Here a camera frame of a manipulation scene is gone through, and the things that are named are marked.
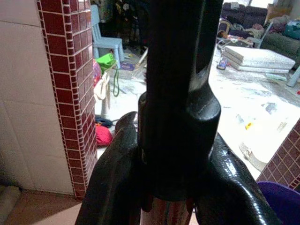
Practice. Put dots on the blue and black cloth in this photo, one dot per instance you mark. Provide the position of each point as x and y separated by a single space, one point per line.
103 120

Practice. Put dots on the light blue plastic stool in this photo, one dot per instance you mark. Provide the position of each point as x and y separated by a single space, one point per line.
295 77

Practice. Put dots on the white stick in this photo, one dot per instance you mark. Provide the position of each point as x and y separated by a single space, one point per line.
141 58

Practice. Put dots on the dark purple sofa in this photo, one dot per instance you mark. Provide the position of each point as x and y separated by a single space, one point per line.
246 16

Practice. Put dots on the teal bag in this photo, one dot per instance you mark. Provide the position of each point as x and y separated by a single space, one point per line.
293 30

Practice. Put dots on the light blue child chair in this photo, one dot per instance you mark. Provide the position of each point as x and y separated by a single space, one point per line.
105 44

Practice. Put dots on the purple book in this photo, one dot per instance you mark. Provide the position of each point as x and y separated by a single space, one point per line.
127 66

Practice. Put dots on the white folded mattress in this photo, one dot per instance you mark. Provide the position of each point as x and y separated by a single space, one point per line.
257 59

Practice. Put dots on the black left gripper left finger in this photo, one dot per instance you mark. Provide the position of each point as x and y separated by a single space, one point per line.
110 178

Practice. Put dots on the white cloth tote bag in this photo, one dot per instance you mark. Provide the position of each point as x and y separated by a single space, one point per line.
102 93

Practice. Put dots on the grey green armchair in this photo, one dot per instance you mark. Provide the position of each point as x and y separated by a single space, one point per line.
281 45

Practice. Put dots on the purple plastic basin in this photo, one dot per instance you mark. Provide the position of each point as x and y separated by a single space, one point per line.
283 201

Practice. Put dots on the light wooden chair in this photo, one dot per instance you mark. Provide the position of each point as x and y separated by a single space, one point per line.
227 27

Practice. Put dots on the pink patterned bag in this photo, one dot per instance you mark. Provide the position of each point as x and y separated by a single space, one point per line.
96 70

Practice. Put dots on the green plastic toy bucket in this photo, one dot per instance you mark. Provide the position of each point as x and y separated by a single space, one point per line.
106 61

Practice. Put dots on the red cushion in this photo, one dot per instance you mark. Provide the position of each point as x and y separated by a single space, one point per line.
103 136

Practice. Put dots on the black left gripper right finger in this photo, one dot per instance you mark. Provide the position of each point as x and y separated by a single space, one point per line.
229 192

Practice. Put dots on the small yellow toy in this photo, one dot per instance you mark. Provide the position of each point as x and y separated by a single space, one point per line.
249 126

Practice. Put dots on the small dark colourful toy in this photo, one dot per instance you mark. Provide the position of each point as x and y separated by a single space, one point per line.
222 63

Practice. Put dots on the cardboard box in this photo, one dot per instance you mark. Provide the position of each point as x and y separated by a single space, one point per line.
279 10

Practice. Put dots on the pale green roll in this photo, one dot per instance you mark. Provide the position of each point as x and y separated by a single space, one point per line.
276 77

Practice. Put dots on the grey cloth rag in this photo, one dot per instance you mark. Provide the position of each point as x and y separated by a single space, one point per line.
252 157

